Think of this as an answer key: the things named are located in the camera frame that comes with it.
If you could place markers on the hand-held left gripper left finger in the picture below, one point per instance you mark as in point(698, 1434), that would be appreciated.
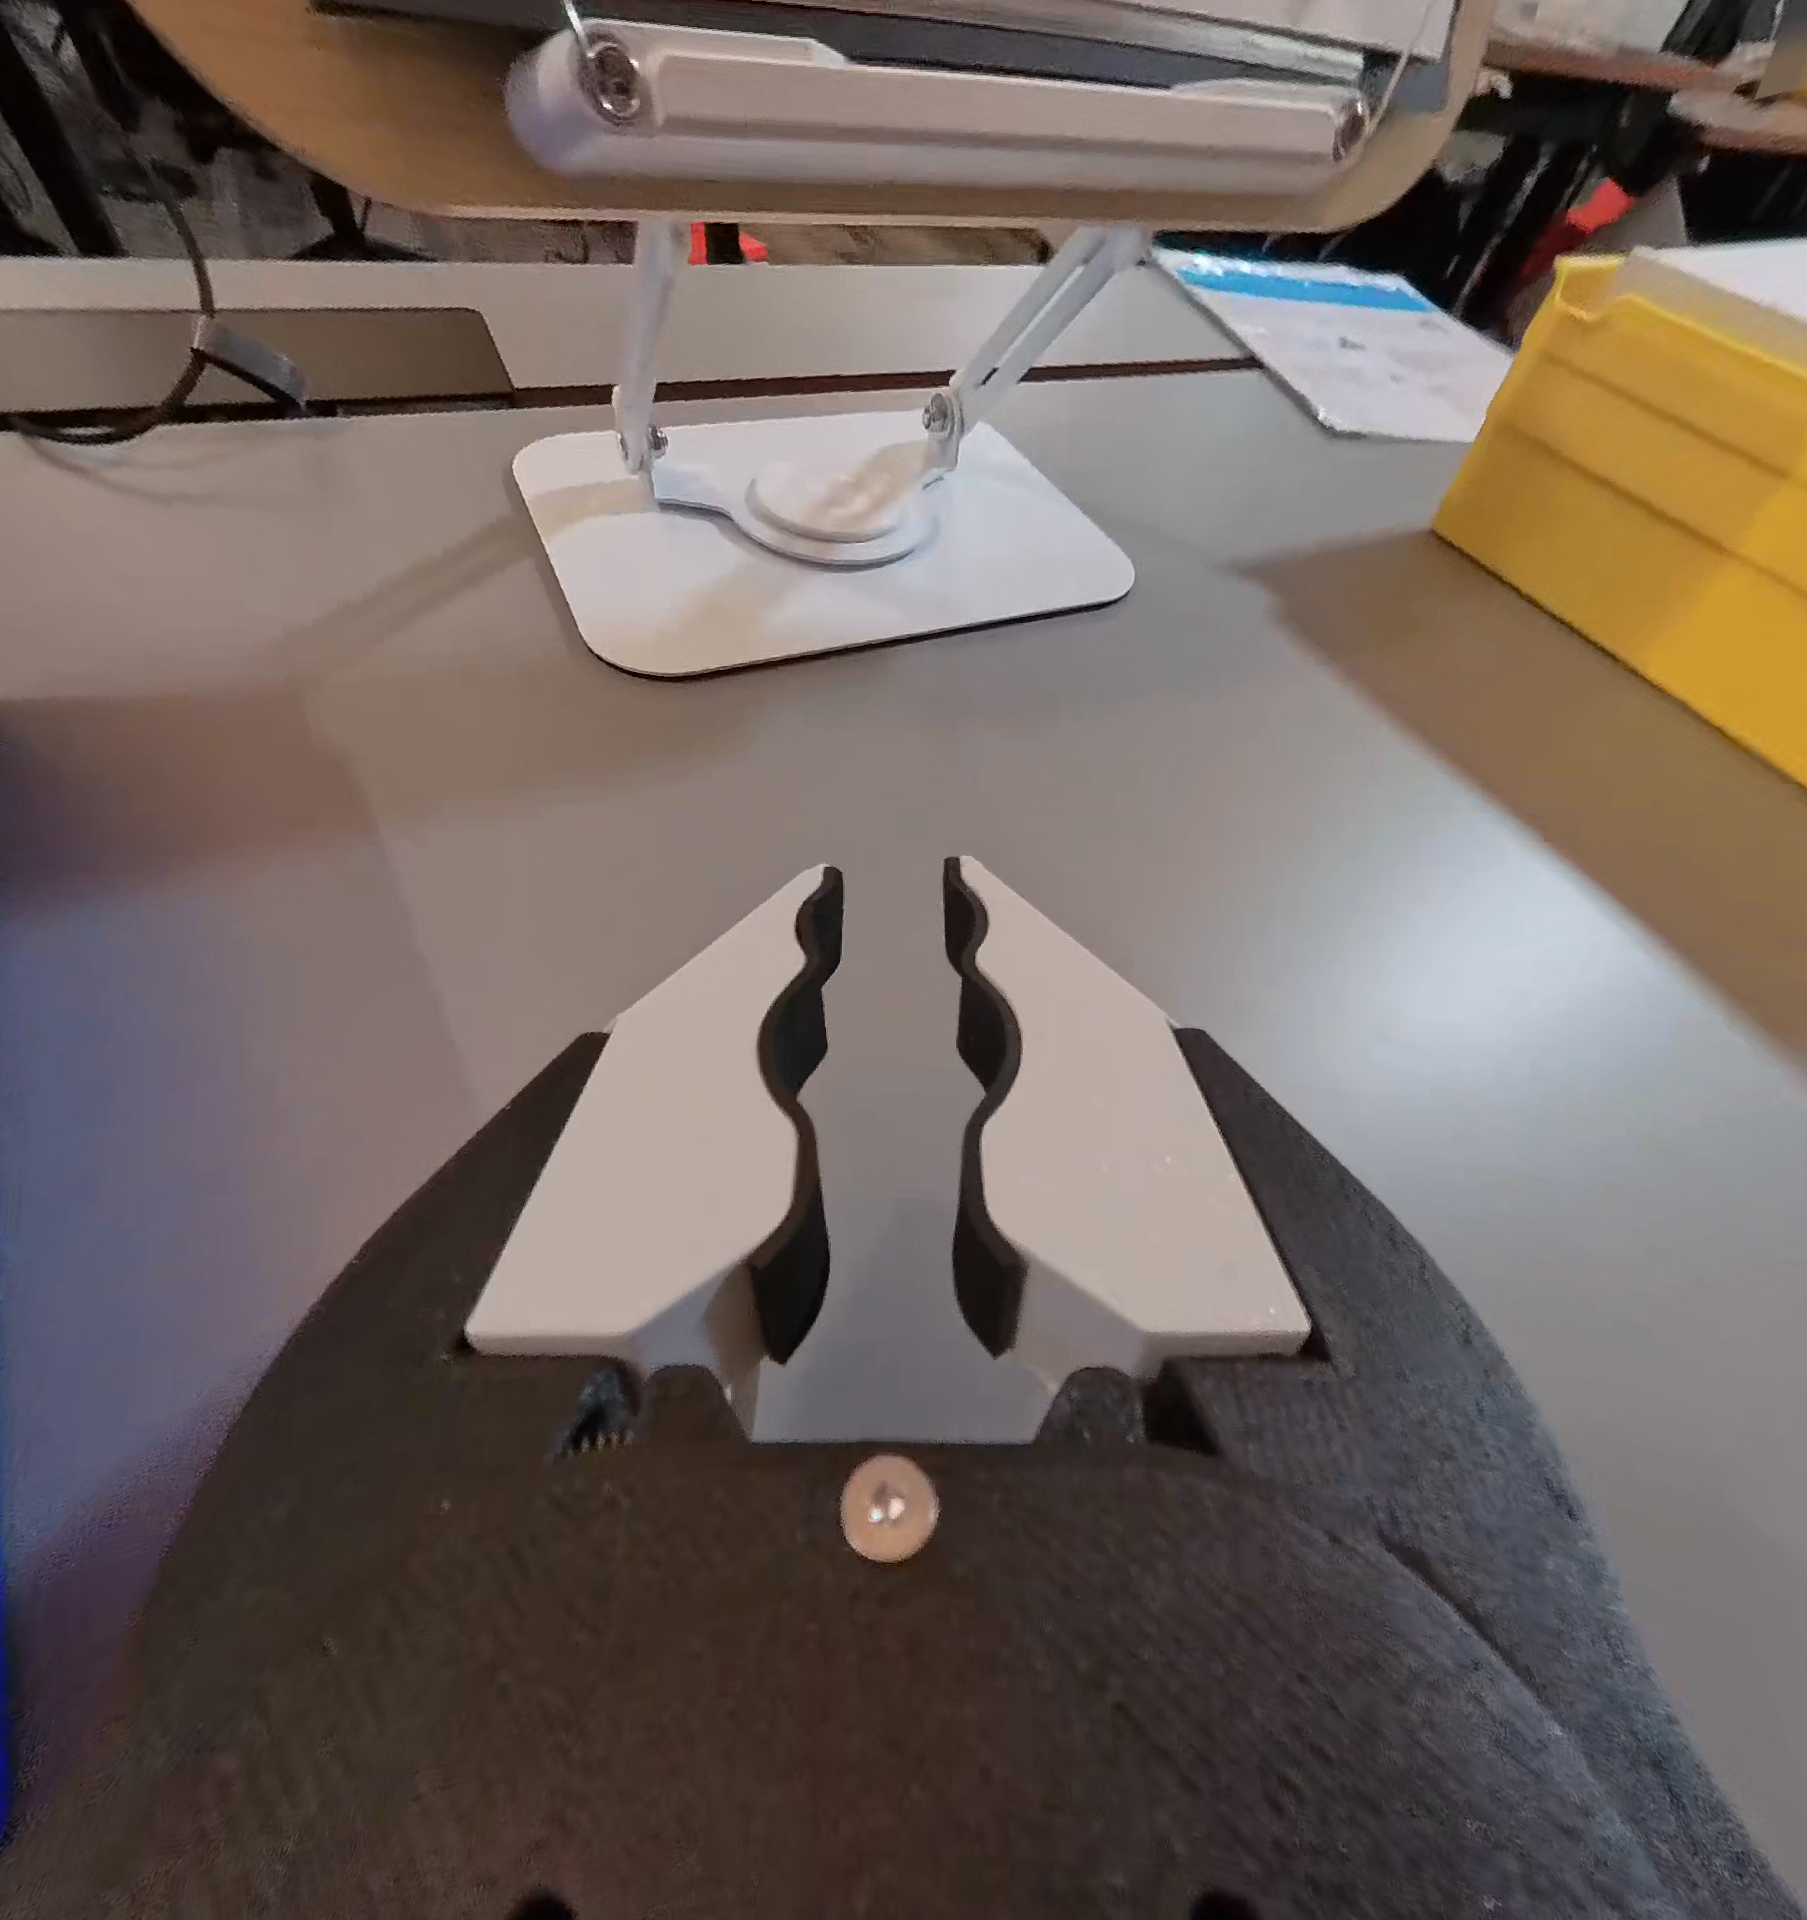
point(647, 1200)

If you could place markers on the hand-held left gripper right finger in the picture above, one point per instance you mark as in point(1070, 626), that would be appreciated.
point(1143, 1200)

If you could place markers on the yellow plastic bin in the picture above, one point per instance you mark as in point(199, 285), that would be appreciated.
point(1668, 524)

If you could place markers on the white cardboard mailer box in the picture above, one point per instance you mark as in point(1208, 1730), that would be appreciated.
point(1760, 290)

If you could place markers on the grey desk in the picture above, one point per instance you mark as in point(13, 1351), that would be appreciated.
point(1293, 901)

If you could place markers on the white document stand wooden board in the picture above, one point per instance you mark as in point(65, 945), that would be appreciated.
point(842, 586)

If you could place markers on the blue white paper leaflet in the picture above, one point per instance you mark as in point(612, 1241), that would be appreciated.
point(1353, 354)

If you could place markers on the background wooden table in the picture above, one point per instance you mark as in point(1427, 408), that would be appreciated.
point(1668, 74)

